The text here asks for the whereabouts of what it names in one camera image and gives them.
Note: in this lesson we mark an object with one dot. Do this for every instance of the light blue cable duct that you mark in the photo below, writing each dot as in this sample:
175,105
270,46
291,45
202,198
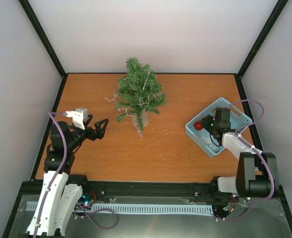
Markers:
148,209

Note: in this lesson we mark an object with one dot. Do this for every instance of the left back frame post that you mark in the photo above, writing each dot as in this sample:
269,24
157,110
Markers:
31,15

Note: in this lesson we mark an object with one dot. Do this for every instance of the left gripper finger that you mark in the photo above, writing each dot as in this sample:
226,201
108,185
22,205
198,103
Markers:
100,128
87,121

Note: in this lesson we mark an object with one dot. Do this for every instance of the small circuit board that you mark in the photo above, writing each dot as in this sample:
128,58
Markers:
86,201

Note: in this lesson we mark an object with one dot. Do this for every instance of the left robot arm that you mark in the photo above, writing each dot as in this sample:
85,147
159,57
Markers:
61,190

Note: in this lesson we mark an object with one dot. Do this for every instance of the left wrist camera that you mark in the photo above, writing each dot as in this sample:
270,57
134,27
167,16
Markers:
78,116

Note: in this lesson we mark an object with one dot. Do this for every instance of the frame post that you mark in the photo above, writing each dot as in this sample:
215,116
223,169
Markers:
270,22
31,15

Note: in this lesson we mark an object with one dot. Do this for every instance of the clear battery box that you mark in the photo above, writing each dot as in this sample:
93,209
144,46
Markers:
140,132

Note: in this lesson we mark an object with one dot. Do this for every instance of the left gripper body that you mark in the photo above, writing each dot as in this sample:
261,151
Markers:
91,135

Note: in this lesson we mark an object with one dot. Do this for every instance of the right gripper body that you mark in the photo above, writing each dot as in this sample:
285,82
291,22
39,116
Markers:
207,125

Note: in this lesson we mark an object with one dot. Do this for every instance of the light blue plastic basket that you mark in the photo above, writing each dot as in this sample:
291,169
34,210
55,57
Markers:
227,118

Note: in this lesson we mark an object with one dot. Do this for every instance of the small green christmas tree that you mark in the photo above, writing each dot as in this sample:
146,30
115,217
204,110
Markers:
139,91

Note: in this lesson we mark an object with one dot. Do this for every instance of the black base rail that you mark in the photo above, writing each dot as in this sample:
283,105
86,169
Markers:
105,191

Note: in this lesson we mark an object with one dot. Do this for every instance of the red bauble ornament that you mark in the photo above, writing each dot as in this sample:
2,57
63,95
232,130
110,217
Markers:
198,125

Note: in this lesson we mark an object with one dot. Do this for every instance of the right back frame post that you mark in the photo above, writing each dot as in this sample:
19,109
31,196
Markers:
270,22

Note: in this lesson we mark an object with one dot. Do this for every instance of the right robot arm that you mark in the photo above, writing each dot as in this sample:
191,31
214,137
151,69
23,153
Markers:
257,174

